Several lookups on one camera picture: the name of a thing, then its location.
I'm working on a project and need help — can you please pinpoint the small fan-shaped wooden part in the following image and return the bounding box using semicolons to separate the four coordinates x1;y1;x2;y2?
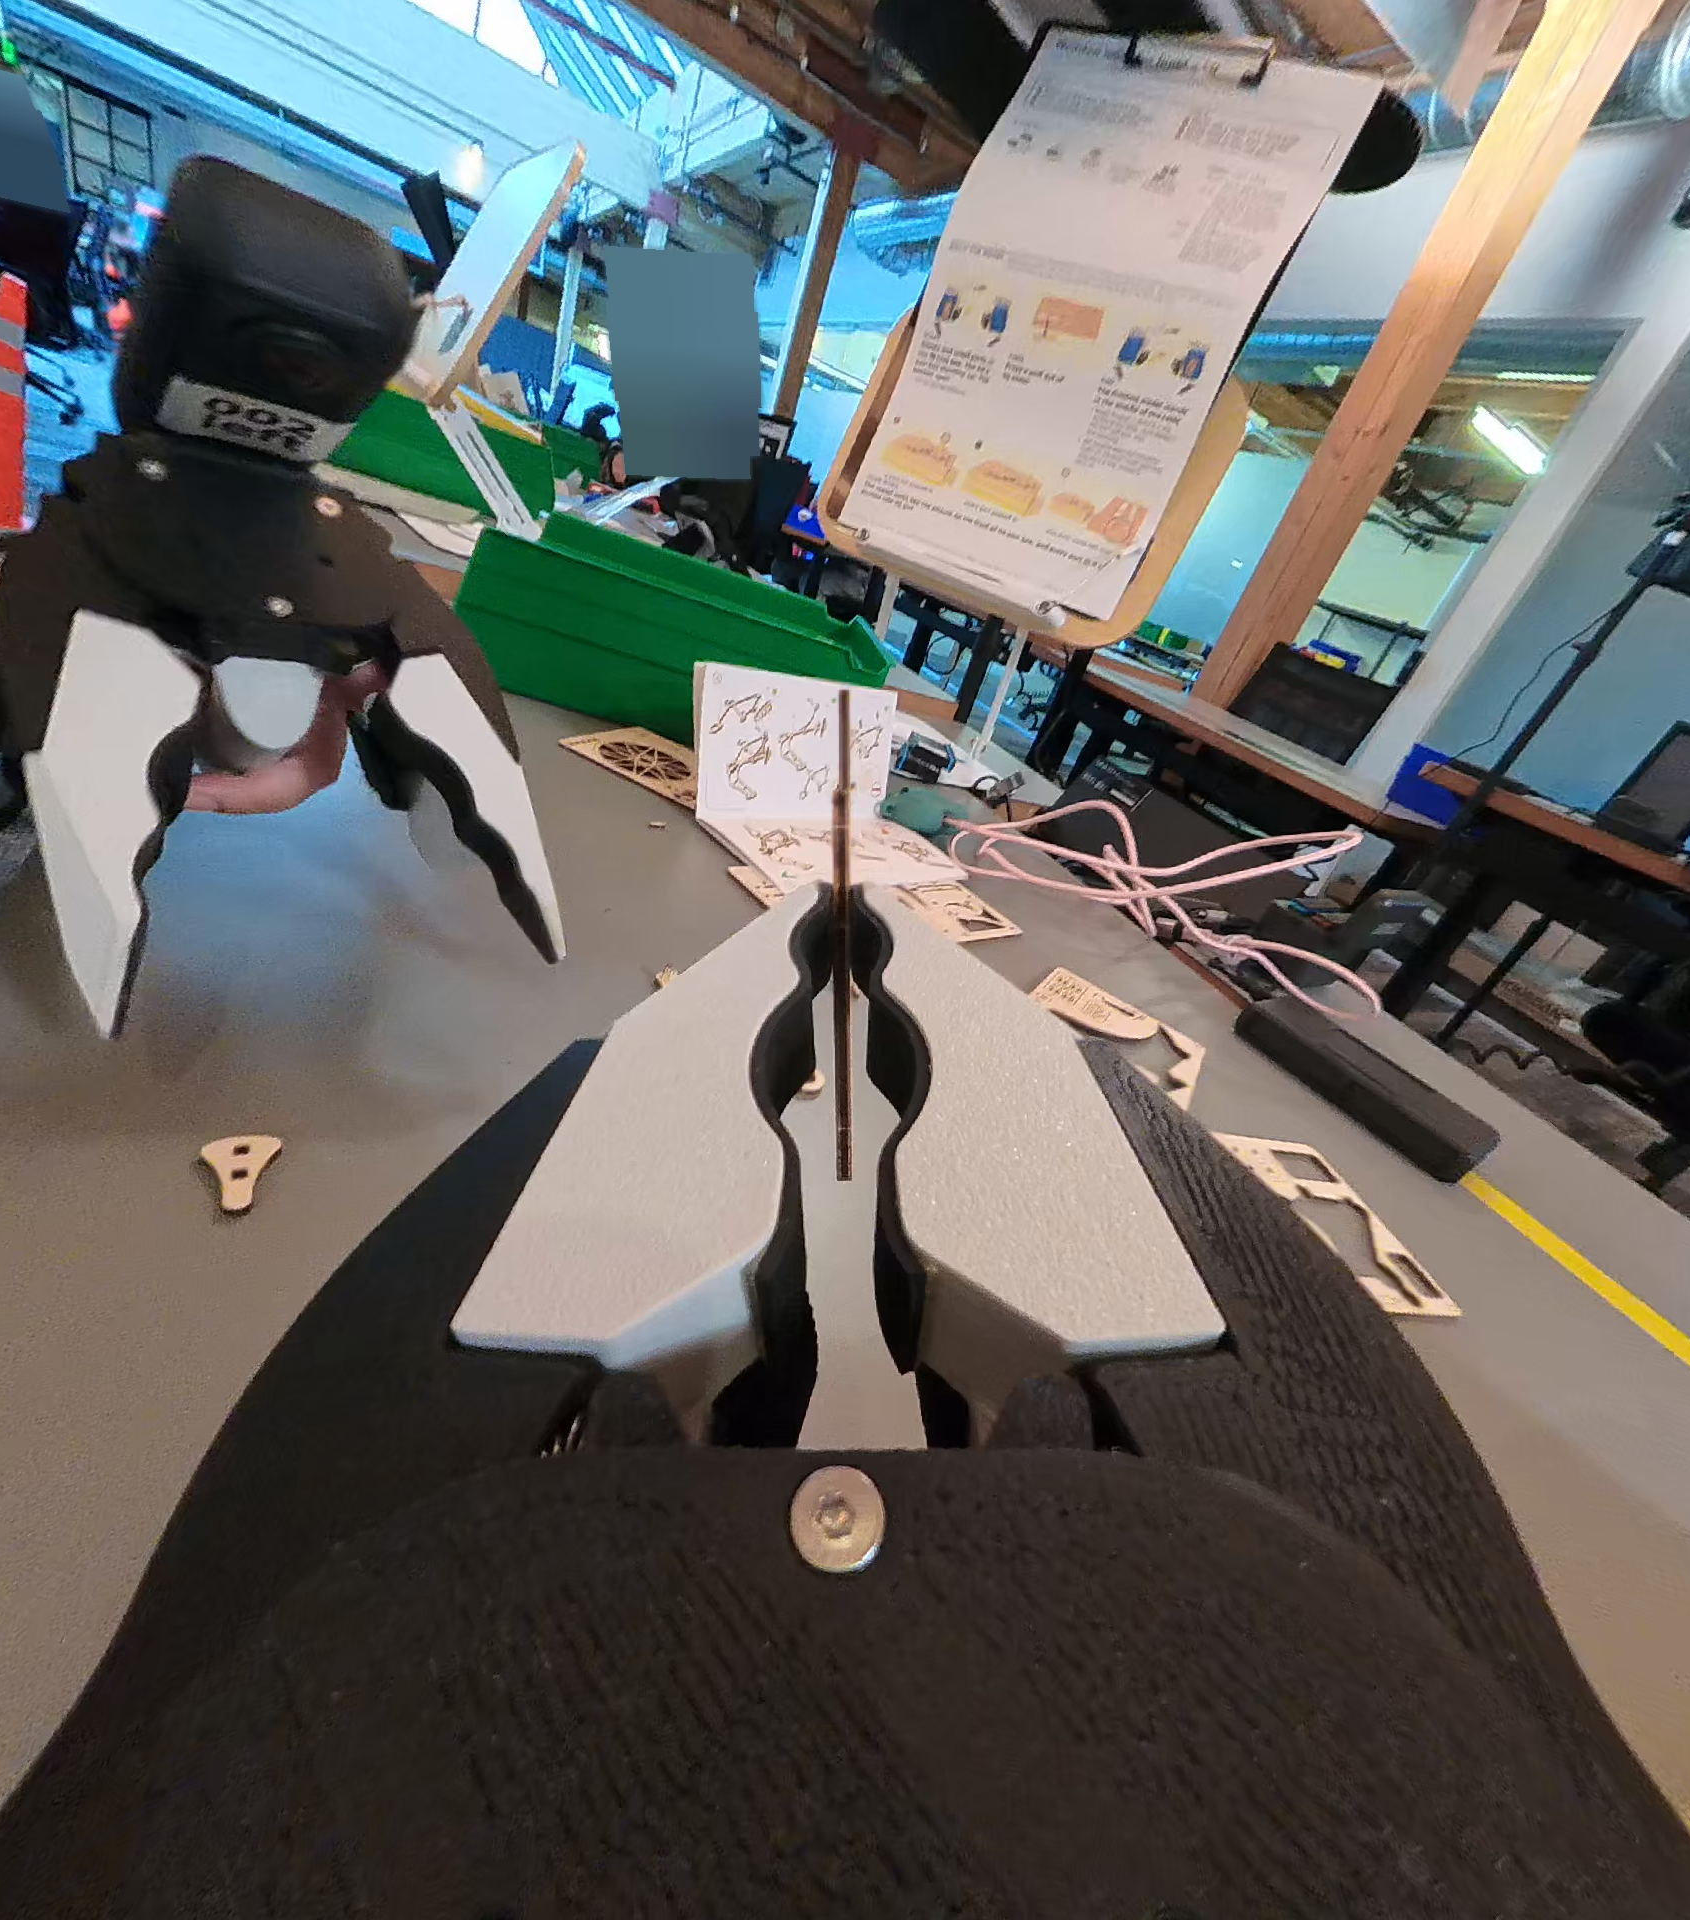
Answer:
197;1134;286;1217

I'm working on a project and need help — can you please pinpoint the black computer monitor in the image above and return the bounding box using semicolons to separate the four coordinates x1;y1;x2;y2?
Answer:
1227;644;1395;767
1594;720;1690;858

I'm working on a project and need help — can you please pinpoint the black padded bar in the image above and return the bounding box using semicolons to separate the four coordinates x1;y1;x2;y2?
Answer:
1235;994;1503;1187

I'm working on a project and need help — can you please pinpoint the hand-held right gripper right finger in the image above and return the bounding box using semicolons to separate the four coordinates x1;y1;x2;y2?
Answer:
856;875;1231;1450

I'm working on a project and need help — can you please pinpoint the laser-cut wooden parts sheet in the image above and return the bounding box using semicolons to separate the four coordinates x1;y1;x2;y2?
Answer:
1212;1132;1466;1322
724;858;1025;949
1029;965;1211;1115

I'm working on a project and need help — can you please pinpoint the pink cable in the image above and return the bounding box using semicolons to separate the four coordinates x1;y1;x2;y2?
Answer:
947;801;1388;1020

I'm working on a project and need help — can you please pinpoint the wooden support post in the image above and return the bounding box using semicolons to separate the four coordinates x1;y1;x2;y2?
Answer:
1190;0;1672;708

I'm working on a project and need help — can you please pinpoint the wooden sheet with spoked wheels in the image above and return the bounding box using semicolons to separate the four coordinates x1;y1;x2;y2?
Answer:
561;726;704;812

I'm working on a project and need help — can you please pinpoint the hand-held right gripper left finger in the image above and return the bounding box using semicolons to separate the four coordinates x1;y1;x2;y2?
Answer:
453;875;839;1445

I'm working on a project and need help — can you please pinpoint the printed instruction sheet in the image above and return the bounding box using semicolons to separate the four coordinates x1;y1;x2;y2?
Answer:
836;29;1388;619

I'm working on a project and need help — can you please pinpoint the person's left hand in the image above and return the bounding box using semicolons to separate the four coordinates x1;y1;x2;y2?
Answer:
184;664;393;820

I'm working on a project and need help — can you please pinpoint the black box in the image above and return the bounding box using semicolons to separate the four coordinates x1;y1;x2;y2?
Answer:
1040;756;1192;841

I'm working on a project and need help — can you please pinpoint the white clipboard stand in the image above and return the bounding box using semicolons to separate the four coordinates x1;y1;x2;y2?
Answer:
952;617;1017;760

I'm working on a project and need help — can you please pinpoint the teal rounded rubber object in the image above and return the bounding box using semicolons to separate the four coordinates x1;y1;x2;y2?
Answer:
879;783;1001;840

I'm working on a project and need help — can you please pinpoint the wooden model part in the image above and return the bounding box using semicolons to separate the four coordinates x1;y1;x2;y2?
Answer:
832;689;859;1184

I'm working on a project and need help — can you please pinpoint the white instruction booklet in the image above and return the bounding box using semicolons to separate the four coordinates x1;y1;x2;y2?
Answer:
693;660;971;889

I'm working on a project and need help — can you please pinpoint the yellow tape line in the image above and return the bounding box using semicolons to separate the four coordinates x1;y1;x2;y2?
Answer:
1460;1169;1690;1460

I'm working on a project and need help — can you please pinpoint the pale round-cornered clipboard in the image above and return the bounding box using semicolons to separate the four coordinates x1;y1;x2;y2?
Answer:
423;142;590;409

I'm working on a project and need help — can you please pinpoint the green plastic bin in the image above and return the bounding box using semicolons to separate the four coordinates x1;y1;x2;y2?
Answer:
453;509;897;748
326;385;561;522

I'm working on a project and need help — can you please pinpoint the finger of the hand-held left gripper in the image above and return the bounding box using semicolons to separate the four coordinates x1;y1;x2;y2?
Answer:
23;606;212;1042
355;644;572;965

